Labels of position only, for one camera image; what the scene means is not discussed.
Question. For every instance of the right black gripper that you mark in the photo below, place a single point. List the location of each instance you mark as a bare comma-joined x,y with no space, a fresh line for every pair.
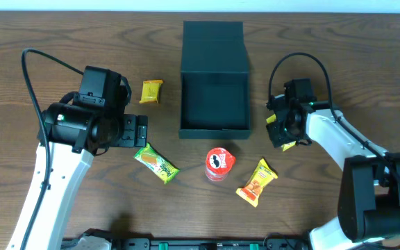
276,130

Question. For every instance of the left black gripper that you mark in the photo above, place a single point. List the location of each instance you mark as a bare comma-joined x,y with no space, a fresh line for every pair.
135,130

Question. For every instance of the yellow chocolate bar wrapper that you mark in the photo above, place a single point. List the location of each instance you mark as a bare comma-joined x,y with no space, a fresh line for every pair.
284,146

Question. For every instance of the small yellow snack packet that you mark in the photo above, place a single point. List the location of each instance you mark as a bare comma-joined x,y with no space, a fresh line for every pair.
151,91

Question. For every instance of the yellow orange biscuit packet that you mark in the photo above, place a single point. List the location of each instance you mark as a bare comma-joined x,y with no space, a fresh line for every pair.
261,177

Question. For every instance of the green yellow snack packet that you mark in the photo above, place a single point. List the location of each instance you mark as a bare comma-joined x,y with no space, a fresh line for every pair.
158,164

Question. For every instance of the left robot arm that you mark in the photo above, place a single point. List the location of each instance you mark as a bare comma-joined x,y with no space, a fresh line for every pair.
71,133

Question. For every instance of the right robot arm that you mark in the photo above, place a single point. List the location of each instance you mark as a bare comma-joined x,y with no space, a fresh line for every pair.
369,200

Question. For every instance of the dark green open box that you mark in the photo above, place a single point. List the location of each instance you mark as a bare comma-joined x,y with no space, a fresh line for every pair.
214,82

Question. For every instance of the red Pringles can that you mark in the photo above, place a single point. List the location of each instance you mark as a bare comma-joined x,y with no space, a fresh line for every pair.
219,163

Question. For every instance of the black mounting rail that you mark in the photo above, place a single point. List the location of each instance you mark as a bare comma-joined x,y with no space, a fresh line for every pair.
98,239

